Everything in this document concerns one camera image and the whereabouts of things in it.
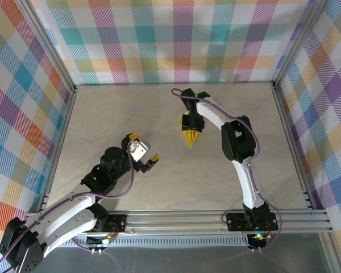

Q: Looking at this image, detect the yellow paper sheet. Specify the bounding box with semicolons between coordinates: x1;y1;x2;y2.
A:
182;125;202;148

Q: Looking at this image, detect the grey metal panel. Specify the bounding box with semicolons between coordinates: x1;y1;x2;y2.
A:
42;246;330;273

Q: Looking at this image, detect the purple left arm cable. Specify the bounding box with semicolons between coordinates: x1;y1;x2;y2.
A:
0;147;136;273

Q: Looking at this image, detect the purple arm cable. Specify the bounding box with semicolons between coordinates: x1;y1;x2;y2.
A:
0;147;136;273
170;88;284;254

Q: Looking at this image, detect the aluminium back rail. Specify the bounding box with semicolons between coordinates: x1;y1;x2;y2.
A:
73;81;275;88

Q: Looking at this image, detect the aluminium rail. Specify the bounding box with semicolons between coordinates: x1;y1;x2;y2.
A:
73;81;275;88
35;86;79;214
19;209;335;235
271;82;315;211

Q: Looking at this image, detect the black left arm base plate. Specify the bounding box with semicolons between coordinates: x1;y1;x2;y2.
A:
85;213;128;231

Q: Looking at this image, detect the aluminium left side rail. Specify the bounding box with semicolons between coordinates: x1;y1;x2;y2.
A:
35;86;79;214

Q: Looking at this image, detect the aluminium front rail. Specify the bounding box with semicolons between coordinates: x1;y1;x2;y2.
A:
19;209;335;235

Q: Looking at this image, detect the black left connector bracket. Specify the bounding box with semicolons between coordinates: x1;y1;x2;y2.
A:
86;235;115;247

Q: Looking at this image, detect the black connector bracket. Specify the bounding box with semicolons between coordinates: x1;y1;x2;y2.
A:
247;233;269;249
86;235;115;247

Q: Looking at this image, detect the slotted grey cable duct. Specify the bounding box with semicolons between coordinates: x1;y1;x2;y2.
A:
70;237;251;247

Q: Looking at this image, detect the aluminium right side rail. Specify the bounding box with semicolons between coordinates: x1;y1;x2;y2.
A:
271;82;315;211

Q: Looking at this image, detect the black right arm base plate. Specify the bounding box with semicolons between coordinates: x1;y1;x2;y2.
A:
226;212;279;231

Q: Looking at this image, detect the aluminium right corner post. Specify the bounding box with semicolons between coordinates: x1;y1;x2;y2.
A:
271;0;330;90

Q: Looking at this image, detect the aluminium corner post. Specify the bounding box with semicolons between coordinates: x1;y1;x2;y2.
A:
16;0;78;94
271;0;330;90

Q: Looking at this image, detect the aluminium left corner post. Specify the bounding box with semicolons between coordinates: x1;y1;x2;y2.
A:
16;0;78;94

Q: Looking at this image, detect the black right connector bracket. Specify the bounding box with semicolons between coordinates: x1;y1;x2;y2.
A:
247;233;269;249

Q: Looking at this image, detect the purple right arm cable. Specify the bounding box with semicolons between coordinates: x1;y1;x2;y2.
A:
170;88;284;254

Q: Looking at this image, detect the aluminium lower frame bar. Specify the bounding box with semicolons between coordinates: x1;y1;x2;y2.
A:
319;235;341;273

